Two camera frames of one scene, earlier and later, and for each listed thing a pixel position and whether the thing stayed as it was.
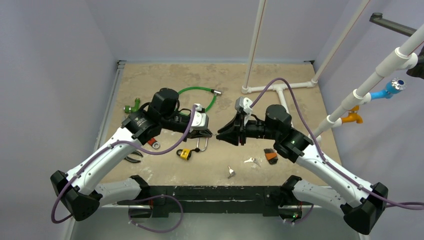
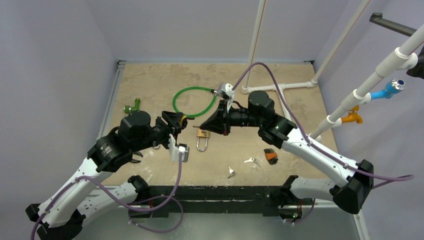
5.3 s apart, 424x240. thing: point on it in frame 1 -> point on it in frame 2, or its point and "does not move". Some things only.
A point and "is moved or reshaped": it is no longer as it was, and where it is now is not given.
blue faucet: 394,86 does not move
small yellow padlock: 184,153 is moved or reshaped
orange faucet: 353,116 does not move
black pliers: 128,158 does not move
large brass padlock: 197,144 does not move
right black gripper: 241,129 -> 225,117
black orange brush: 271,155 does not move
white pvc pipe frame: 403,58 does not move
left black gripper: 199,133 -> 174,119
